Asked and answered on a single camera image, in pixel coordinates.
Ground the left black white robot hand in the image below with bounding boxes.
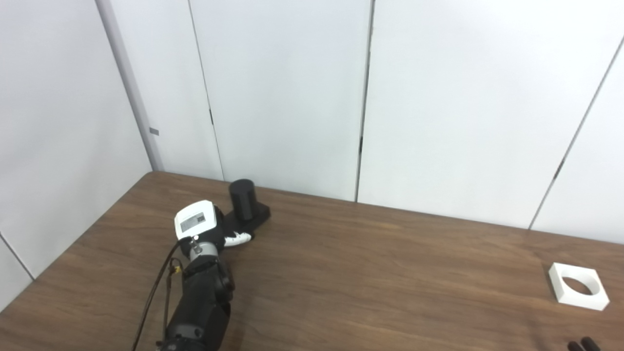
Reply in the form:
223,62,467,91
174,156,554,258
174,200,253,256

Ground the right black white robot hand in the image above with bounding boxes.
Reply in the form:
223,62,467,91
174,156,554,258
567,336,601,351

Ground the white square piece with hole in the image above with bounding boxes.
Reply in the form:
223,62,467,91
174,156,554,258
548,262,610,312

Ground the black peg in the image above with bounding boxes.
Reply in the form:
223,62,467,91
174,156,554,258
214,179,271,239

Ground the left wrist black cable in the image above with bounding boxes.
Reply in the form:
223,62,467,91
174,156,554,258
132,241,183,351

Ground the grey wall post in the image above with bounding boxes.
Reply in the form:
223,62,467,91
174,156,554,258
95,0,164,172

